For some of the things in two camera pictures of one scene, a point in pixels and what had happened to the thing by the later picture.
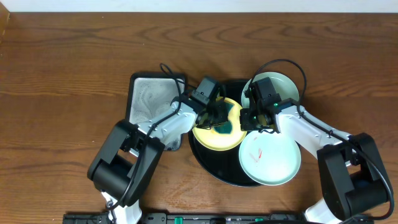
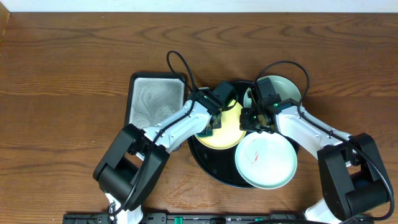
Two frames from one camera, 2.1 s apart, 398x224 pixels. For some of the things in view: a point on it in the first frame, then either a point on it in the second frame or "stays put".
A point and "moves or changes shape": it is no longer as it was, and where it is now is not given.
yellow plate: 211,140 stays put
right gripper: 246,126 stays put
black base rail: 186,218 stays put
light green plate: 269,158 moves or changes shape
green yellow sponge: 225,128 to 205,133
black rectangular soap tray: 151,93 stays put
